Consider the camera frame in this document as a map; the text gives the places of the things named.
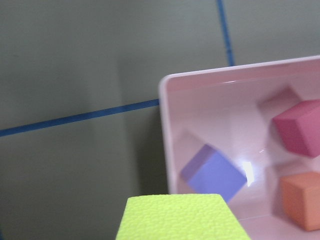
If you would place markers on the red foam block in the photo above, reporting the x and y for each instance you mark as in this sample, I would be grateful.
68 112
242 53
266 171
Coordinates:
299 128

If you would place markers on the yellow foam block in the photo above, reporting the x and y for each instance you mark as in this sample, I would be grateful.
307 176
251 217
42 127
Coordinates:
179 217

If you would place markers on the purple foam block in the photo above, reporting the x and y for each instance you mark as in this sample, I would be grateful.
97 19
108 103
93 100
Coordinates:
210 172

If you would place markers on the orange foam block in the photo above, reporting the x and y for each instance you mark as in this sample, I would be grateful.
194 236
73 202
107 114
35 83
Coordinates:
300 194

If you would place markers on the pink plastic bin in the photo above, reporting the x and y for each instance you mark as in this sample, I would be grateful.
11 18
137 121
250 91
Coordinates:
231 109

